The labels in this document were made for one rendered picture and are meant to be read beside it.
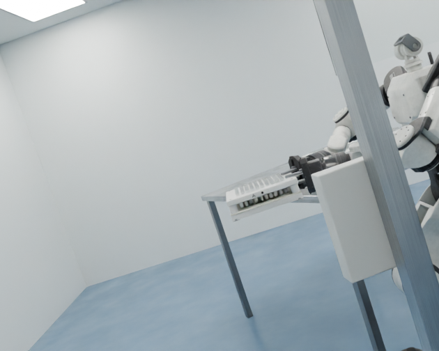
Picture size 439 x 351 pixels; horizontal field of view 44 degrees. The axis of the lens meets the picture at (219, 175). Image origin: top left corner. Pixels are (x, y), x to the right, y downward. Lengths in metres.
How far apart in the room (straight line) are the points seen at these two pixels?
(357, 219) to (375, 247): 0.08
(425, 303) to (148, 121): 5.09
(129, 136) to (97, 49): 1.01
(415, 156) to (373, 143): 0.44
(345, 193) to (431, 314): 0.32
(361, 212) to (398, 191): 0.10
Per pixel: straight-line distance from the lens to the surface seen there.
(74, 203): 6.43
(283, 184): 1.79
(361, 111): 1.19
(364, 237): 1.28
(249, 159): 6.05
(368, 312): 2.54
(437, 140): 1.64
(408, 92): 1.89
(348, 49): 1.20
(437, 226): 2.00
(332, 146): 2.07
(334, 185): 1.24
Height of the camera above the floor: 1.34
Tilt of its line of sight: 6 degrees down
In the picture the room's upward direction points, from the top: 19 degrees counter-clockwise
